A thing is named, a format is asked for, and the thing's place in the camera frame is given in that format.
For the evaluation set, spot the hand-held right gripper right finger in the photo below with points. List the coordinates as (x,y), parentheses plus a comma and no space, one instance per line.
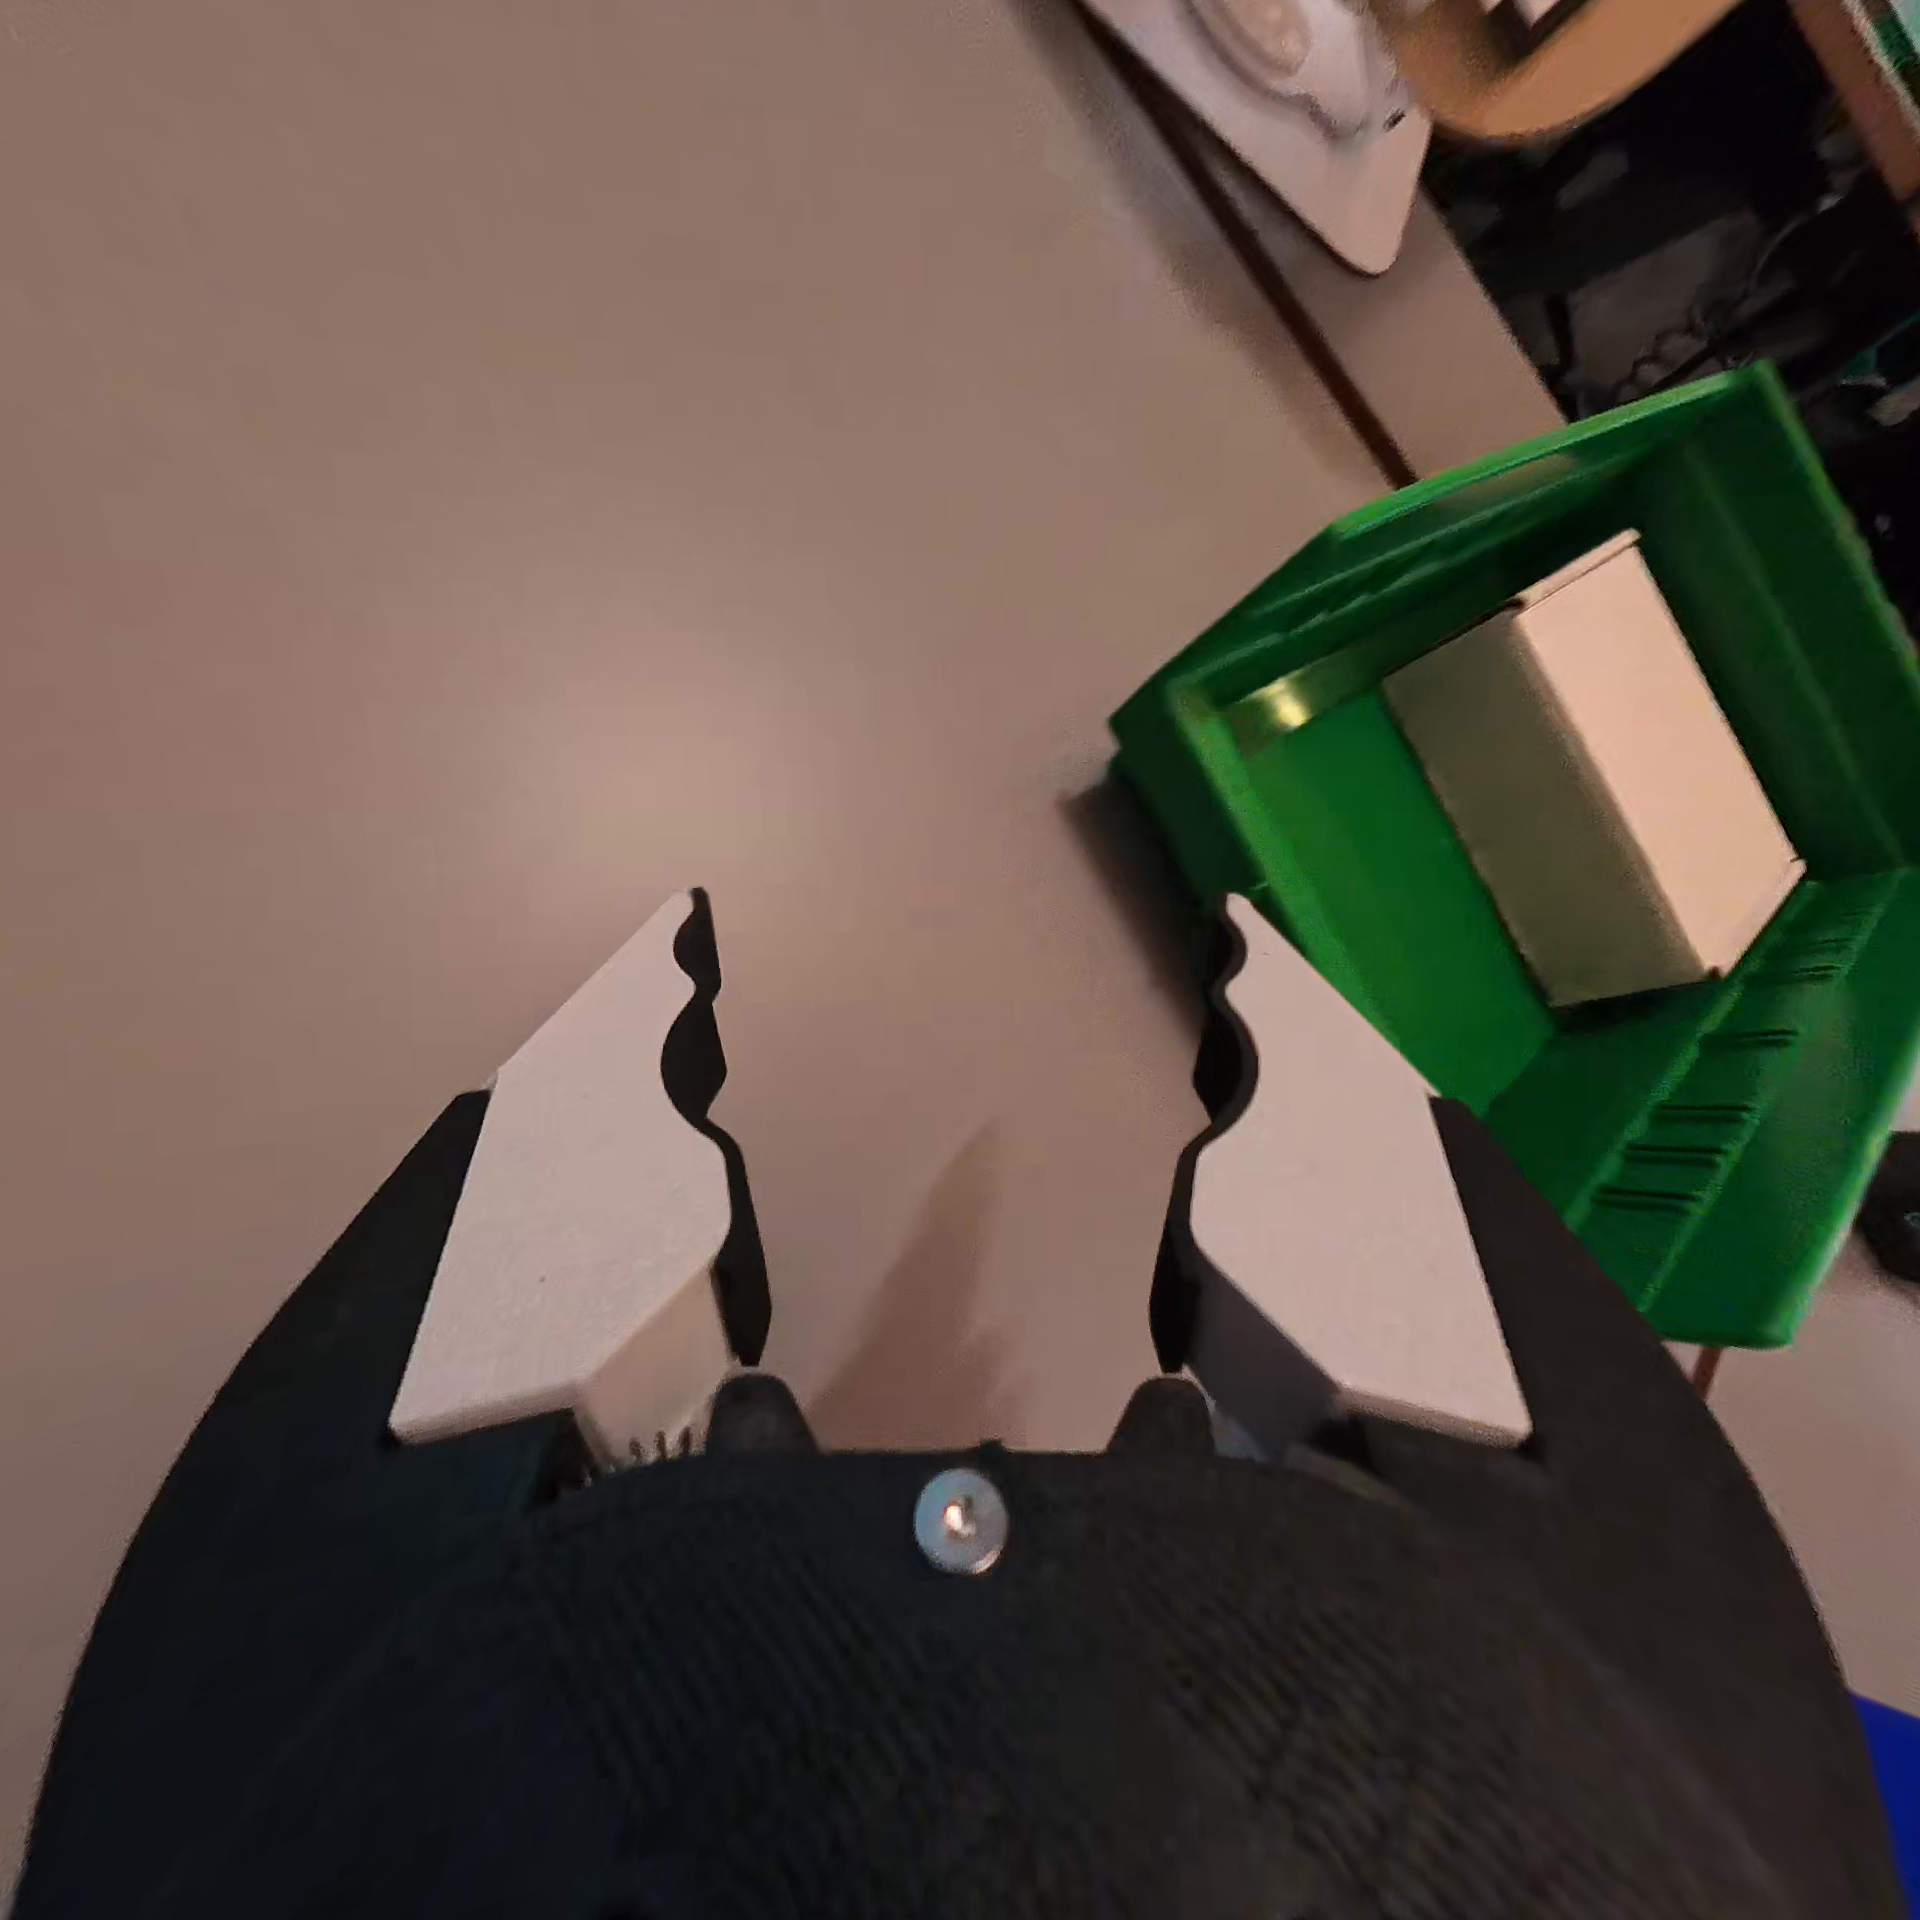
(1336,1230)

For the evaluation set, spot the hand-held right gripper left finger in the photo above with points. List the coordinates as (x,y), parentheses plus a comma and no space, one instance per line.
(570,1230)

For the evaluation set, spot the green plastic bin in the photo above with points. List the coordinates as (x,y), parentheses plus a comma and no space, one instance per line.
(1319,839)

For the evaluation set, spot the white cardboard mailer box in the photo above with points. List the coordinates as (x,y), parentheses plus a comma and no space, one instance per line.
(1618,720)

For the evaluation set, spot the blue plastic bin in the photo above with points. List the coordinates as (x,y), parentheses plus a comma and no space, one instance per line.
(1891,1799)

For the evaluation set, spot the dark electronic device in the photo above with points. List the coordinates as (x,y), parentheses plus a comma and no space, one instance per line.
(1891,1214)

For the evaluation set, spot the white stand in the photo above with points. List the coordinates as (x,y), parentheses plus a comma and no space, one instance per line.
(1348,194)

